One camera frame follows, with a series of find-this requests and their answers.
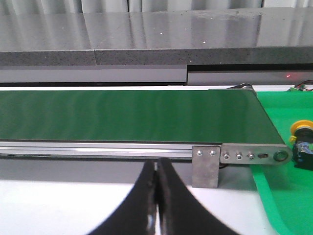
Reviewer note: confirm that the metal conveyor support plate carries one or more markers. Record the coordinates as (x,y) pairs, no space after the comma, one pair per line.
(205,166)

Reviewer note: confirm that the grey stone counter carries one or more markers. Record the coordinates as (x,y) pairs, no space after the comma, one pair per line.
(261,46)

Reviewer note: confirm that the aluminium conveyor side rail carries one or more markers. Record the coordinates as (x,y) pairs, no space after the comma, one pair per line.
(95,150)

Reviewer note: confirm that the green plastic tray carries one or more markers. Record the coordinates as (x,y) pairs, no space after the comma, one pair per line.
(268,200)

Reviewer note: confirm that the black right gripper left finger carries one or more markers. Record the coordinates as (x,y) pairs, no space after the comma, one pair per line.
(136,215)

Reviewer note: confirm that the white pleated curtain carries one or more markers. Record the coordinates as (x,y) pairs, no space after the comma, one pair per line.
(21,7)

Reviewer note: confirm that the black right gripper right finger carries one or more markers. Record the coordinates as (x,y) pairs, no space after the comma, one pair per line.
(180,212)

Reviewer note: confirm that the green circuit board with wires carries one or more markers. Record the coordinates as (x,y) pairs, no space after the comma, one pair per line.
(303,86)

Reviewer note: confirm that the green conveyor belt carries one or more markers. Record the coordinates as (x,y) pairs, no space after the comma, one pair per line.
(211,116)

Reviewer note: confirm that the metal conveyor end bracket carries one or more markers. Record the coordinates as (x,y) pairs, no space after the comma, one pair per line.
(257,154)

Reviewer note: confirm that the yellow push button switch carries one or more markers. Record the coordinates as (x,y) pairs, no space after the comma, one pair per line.
(302,144)

